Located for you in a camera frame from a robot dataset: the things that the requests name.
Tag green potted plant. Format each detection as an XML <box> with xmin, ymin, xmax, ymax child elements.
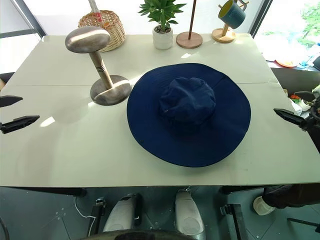
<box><xmin>138</xmin><ymin>0</ymin><xmax>187</xmax><ymax>33</ymax></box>

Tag light wooden mug tree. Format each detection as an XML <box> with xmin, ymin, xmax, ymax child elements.
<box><xmin>211</xmin><ymin>0</ymin><xmax>250</xmax><ymax>44</ymax></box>

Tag wooden mushroom-shaped hat stand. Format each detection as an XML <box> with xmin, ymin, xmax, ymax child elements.
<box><xmin>64</xmin><ymin>25</ymin><xmax>132</xmax><ymax>107</ymax></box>

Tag black chair base leg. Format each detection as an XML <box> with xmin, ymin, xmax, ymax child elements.
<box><xmin>286</xmin><ymin>216</ymin><xmax>320</xmax><ymax>229</ymax></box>

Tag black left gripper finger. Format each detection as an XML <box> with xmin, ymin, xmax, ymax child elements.
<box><xmin>0</xmin><ymin>115</ymin><xmax>41</xmax><ymax>135</ymax></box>
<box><xmin>0</xmin><ymin>95</ymin><xmax>24</xmax><ymax>109</ymax></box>

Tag white shoe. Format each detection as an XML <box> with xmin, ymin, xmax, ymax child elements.
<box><xmin>252</xmin><ymin>195</ymin><xmax>276</xmax><ymax>216</ymax></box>

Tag blue mug with yellow inside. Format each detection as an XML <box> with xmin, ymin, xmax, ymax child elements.
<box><xmin>217</xmin><ymin>0</ymin><xmax>247</xmax><ymax>30</ymax></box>

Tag black table leg bracket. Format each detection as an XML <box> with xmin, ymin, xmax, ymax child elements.
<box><xmin>87</xmin><ymin>197</ymin><xmax>108</xmax><ymax>237</ymax></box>
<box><xmin>219</xmin><ymin>203</ymin><xmax>252</xmax><ymax>240</ymax></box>

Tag dark trouser leg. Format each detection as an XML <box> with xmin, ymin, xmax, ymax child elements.
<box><xmin>262</xmin><ymin>184</ymin><xmax>320</xmax><ymax>210</ymax></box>

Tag silver robot leg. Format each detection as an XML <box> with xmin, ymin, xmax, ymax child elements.
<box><xmin>174</xmin><ymin>188</ymin><xmax>207</xmax><ymax>239</ymax></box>
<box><xmin>102</xmin><ymin>192</ymin><xmax>144</xmax><ymax>233</ymax></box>

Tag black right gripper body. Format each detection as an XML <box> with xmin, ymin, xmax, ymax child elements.
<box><xmin>299</xmin><ymin>97</ymin><xmax>320</xmax><ymax>133</ymax></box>

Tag woven wicker basket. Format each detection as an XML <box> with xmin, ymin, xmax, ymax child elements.
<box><xmin>77</xmin><ymin>9</ymin><xmax>127</xmax><ymax>53</ymax></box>

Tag silver robot left leg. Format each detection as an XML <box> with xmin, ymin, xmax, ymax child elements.
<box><xmin>102</xmin><ymin>192</ymin><xmax>144</xmax><ymax>233</ymax></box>

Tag white stick with red marks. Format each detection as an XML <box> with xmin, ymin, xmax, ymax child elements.
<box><xmin>87</xmin><ymin>0</ymin><xmax>101</xmax><ymax>16</ymax></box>

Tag orange plate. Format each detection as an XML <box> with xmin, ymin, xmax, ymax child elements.
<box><xmin>274</xmin><ymin>59</ymin><xmax>299</xmax><ymax>68</ymax></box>

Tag silver robot right leg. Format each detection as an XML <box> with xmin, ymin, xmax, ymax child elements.
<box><xmin>174</xmin><ymin>188</ymin><xmax>207</xmax><ymax>239</ymax></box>

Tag white floor cable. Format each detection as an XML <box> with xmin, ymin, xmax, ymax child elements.
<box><xmin>73</xmin><ymin>195</ymin><xmax>97</xmax><ymax>226</ymax></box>

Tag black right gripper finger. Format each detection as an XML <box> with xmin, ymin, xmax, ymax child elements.
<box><xmin>292</xmin><ymin>90</ymin><xmax>314</xmax><ymax>98</ymax></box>
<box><xmin>273</xmin><ymin>108</ymin><xmax>305</xmax><ymax>126</ymax></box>

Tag white ribbed plant pot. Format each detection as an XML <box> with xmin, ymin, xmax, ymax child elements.
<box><xmin>152</xmin><ymin>25</ymin><xmax>174</xmax><ymax>50</ymax></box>

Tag navy blue wide-brim hat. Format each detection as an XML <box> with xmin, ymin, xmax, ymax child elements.
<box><xmin>126</xmin><ymin>62</ymin><xmax>252</xmax><ymax>169</ymax></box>

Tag grey box with clutter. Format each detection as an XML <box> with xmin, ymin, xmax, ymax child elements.
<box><xmin>270</xmin><ymin>66</ymin><xmax>320</xmax><ymax>118</ymax></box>

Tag dark wooden pole stand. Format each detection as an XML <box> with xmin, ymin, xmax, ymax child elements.
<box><xmin>175</xmin><ymin>0</ymin><xmax>204</xmax><ymax>49</ymax></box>

